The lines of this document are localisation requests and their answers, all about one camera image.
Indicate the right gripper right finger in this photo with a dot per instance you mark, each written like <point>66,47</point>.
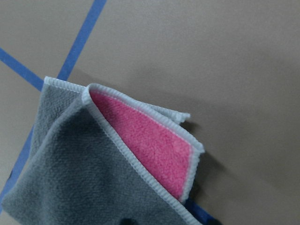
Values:
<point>213,221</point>

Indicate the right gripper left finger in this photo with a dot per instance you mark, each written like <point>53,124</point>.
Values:
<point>128,221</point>

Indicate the pink and grey towel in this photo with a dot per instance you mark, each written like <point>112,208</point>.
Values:
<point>98,156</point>

